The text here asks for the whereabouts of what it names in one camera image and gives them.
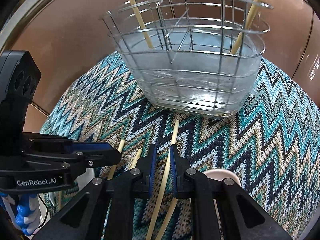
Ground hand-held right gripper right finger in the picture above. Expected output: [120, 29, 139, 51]
[169, 145, 293, 240]

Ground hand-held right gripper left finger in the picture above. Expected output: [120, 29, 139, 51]
[32, 144, 157, 240]

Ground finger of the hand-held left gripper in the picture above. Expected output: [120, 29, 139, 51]
[64, 141, 113, 154]
[71, 148, 122, 178]

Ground bamboo chopstick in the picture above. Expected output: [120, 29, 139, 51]
[120, 0, 154, 49]
[155, 198, 178, 240]
[229, 0, 268, 55]
[145, 120, 180, 240]
[129, 149, 143, 170]
[107, 139, 125, 180]

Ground pink spoon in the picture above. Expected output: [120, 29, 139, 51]
[202, 169, 242, 188]

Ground wire utensil holder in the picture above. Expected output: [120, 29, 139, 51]
[101, 0, 274, 118]

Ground brown cabinet door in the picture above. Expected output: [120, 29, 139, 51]
[25, 103, 49, 137]
[10, 0, 314, 120]
[295, 5, 320, 83]

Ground zigzag knitted cloth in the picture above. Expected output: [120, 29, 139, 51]
[39, 51, 320, 240]

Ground black cable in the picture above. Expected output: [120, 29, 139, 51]
[37, 194, 50, 230]

